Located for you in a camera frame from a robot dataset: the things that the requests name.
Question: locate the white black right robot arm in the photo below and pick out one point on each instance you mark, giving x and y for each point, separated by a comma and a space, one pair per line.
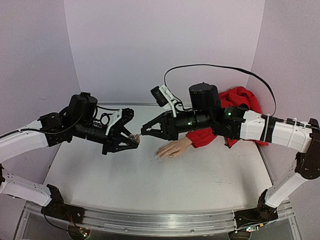
239, 123

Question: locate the mannequin hand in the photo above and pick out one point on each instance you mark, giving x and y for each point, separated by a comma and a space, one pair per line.
174, 148

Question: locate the aluminium table edge rail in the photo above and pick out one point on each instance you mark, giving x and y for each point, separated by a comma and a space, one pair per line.
128, 103

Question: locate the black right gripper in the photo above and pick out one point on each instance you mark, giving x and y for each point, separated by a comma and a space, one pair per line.
169, 125

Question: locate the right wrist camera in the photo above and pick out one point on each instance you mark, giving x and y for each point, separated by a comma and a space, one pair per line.
165, 99

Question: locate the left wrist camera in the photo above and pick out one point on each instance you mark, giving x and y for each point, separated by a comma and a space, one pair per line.
114, 118

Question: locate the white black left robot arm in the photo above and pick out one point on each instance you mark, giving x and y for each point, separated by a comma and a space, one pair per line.
47, 131

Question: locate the aluminium front base frame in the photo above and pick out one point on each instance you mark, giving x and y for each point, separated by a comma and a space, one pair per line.
70, 222

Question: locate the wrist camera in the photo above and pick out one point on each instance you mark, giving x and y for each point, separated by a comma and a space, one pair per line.
165, 99
114, 118

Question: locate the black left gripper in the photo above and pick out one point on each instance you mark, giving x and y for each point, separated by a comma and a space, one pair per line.
113, 128

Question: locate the red dress cloth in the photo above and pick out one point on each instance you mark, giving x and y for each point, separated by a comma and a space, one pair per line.
234, 97

